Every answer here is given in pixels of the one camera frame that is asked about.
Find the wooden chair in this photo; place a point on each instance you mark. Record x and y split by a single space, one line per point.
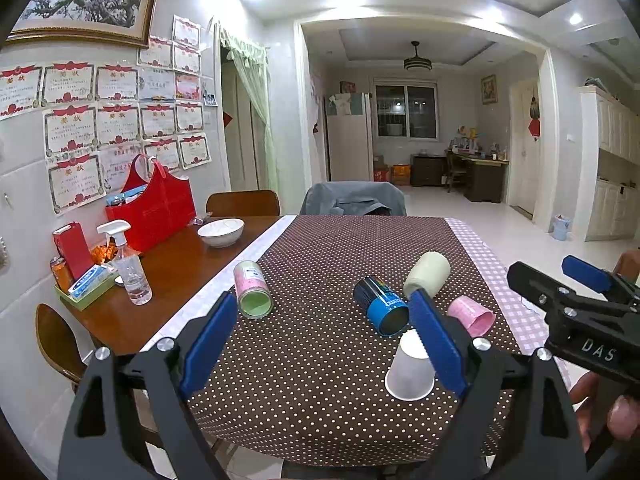
242 204
58 346

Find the white refrigerator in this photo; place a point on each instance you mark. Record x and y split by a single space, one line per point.
350 137

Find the white cabinet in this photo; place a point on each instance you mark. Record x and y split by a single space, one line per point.
607 205

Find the pink green cylindrical can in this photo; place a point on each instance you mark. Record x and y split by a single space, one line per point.
252 292

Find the person's right hand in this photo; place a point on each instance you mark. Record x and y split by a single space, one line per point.
623 414

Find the dark low cabinet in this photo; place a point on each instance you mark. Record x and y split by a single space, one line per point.
427 170

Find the blue black cup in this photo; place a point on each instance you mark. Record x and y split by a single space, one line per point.
385 310

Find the dark wooden desk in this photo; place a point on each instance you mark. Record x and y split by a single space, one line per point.
482 180

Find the blue trash bin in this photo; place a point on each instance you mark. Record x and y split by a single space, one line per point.
561 228

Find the wooden chair far side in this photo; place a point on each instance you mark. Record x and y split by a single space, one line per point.
242 204

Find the white paper cup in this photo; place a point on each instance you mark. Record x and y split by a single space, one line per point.
411 376

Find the red orange boxes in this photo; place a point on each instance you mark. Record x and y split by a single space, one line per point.
396 174

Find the window with bars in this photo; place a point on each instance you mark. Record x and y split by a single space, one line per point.
408 111

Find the green door curtain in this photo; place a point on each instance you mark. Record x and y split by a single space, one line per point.
245 106

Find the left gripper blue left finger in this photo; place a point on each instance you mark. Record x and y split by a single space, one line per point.
201 343

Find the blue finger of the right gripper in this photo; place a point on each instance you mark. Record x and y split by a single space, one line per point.
585 273

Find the green tray with items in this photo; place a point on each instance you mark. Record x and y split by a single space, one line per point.
81 292

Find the brown polka dot tablecloth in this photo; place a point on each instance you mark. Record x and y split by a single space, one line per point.
306 383

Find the pale green ceramic cup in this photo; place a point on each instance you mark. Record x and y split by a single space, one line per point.
430 273

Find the chair with grey jacket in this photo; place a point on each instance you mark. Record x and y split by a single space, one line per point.
354 198

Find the framed blossom painting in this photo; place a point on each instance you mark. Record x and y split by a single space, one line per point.
126 22

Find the pink plastic cup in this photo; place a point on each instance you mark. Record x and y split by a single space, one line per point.
475 318

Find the ceiling fan lamp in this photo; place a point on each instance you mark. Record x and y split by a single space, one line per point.
417 62

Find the small framed wall picture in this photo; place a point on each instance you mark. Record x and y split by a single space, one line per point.
489 90

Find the red box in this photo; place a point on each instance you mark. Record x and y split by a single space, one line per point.
71 244

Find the wooden chair near left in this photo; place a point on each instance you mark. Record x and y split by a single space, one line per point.
58 346

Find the white ceramic bowl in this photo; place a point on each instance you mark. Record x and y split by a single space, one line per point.
221 233

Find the clear spray bottle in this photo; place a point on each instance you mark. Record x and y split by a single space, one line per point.
127 262

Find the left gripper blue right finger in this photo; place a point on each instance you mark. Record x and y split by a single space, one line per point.
444 339

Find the red felt bag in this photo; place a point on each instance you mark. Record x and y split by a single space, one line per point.
164 207

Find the pink checkered tablecloth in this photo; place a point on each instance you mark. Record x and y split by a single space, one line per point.
505 284

